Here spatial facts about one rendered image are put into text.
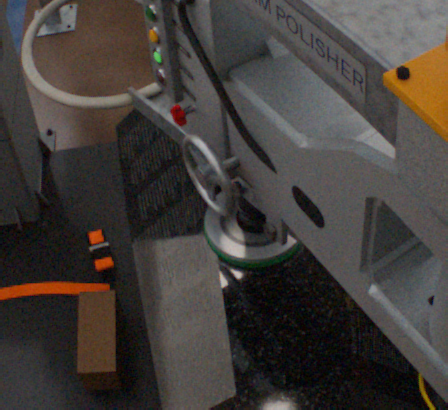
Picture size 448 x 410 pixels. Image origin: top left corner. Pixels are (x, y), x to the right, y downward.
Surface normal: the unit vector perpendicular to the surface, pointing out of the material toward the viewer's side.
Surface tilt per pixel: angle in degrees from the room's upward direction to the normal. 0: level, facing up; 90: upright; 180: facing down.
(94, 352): 0
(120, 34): 0
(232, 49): 90
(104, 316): 0
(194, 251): 45
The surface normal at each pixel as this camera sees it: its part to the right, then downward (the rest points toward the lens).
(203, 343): -0.75, -0.37
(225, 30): 0.54, 0.61
